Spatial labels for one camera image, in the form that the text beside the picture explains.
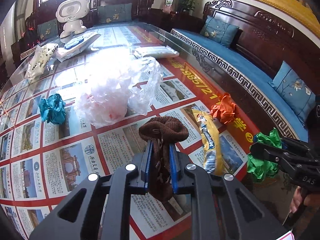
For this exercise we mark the white folded packet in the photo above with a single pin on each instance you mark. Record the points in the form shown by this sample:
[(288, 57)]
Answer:
[(158, 52)]

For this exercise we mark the brown knit beanie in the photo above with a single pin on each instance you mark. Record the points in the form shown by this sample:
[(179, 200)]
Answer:
[(162, 131)]

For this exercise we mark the dark wooden sofa back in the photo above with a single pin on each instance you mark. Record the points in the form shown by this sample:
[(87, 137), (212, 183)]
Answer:
[(45, 12)]

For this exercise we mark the dark wooden sofa right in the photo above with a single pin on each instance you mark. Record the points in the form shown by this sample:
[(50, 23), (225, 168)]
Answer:
[(266, 41)]

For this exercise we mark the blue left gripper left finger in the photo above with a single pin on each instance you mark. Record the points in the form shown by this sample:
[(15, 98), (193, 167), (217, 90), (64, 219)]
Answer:
[(145, 165)]

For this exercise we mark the yellow snack wrapper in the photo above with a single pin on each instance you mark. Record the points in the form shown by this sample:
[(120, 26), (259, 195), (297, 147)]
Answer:
[(213, 160)]

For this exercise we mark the blue floral pillow near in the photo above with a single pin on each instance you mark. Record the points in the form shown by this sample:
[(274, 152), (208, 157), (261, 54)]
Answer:
[(294, 98)]

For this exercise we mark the dark wooden sofa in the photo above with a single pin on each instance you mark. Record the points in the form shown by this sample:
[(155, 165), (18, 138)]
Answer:
[(266, 41), (45, 12)]

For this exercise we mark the white patterned plastic bag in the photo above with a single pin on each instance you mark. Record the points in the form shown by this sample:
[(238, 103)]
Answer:
[(41, 57)]

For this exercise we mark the teal floral pillow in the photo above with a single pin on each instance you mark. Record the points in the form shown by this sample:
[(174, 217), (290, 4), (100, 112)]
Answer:
[(115, 13), (47, 29)]

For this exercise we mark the corner potted plant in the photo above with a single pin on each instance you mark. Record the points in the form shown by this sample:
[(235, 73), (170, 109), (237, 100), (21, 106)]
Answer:
[(188, 6)]

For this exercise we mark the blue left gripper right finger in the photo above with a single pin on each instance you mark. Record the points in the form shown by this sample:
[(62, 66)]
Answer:
[(175, 169)]

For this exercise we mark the white package with blue item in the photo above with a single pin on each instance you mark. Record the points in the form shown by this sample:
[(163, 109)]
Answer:
[(76, 46)]

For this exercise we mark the blue floral pillow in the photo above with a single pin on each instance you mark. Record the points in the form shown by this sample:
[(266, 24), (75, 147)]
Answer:
[(219, 31), (294, 98)]

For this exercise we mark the orange crumpled foil ball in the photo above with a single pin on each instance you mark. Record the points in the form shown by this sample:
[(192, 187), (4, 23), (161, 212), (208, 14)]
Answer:
[(226, 111)]

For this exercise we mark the teal floral pillow right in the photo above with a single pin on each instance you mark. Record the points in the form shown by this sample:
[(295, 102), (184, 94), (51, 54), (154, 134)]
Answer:
[(115, 13)]

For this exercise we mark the teal foil ball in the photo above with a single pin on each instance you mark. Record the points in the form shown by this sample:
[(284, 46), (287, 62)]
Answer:
[(52, 110)]

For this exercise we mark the teal floral pillow left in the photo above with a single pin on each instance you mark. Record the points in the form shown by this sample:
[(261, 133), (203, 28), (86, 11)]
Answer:
[(47, 29)]

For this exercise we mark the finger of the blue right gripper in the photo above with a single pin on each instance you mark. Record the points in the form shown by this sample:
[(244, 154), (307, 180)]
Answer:
[(290, 145), (274, 155)]

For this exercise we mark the blue floral pillow far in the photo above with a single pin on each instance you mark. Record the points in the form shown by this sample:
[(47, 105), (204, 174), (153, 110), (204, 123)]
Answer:
[(219, 31)]

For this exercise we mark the white toy robot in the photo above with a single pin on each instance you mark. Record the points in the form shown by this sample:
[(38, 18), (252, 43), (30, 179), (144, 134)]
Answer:
[(71, 12)]

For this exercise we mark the blue sofa seat cushion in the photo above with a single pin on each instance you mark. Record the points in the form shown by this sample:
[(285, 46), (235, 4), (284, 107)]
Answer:
[(252, 79)]

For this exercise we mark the green foil ball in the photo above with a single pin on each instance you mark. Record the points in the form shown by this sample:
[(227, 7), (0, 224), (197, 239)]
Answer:
[(260, 168)]

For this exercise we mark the clear plastic bag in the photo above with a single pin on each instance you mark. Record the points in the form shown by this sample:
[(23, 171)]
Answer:
[(117, 86)]

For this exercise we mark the person's right hand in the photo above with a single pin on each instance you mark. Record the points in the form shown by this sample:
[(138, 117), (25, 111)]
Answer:
[(312, 200)]

